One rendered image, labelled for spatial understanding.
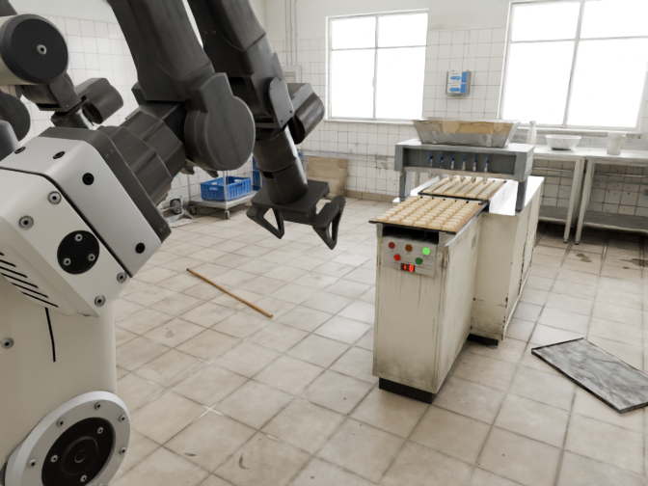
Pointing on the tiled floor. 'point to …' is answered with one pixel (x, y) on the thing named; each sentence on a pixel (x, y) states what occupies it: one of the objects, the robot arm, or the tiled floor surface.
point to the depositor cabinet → (500, 261)
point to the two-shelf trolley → (216, 201)
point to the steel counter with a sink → (636, 155)
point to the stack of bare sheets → (598, 373)
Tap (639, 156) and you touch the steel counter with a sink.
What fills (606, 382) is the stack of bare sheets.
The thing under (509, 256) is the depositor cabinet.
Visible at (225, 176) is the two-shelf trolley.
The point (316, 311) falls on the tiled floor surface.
